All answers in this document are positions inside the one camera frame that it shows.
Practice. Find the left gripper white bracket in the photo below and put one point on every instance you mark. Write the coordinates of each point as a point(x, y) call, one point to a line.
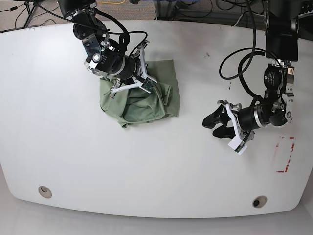
point(227, 114)

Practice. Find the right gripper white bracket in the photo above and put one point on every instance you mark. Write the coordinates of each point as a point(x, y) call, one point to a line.
point(133, 73)

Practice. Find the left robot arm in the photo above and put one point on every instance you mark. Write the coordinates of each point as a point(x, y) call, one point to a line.
point(284, 20)

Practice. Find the right table cable grommet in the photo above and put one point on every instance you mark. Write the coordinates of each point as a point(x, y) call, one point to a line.
point(259, 201)

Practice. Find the red tape rectangle marking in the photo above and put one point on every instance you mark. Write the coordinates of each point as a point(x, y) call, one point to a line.
point(282, 154)

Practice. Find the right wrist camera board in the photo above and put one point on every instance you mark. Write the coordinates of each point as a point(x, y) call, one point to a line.
point(148, 85)

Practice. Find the table cable grommet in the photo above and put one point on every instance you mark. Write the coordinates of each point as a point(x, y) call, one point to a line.
point(259, 201)
point(45, 192)

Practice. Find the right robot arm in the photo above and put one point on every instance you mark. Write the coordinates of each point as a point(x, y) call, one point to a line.
point(105, 56)

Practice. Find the green t-shirt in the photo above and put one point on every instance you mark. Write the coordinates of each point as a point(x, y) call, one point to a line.
point(135, 106)

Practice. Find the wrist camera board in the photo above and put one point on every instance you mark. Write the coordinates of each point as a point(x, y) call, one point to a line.
point(241, 148)
point(148, 85)

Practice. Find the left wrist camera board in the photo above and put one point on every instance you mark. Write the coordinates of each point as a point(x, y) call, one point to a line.
point(241, 148)

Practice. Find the left table cable grommet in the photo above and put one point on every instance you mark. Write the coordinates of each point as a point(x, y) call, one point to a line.
point(45, 192)

